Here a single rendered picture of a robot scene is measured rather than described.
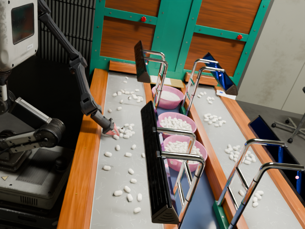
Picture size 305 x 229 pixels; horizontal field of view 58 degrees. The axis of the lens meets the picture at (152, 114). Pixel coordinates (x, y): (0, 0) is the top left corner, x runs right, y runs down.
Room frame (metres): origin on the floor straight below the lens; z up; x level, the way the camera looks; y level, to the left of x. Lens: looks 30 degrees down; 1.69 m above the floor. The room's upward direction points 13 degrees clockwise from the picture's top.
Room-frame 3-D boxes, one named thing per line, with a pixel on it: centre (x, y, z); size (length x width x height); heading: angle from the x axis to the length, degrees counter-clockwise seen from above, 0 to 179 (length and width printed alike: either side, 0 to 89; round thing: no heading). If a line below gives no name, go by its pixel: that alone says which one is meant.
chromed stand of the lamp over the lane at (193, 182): (0.85, -0.12, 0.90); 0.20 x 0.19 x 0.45; 12
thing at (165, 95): (2.01, -0.08, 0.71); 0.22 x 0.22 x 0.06
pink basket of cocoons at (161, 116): (1.58, -0.17, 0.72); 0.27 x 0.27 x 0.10
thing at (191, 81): (1.88, -0.31, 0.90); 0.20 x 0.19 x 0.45; 12
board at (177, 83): (2.23, -0.04, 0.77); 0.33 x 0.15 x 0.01; 102
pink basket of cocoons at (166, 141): (1.31, -0.23, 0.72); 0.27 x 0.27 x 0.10
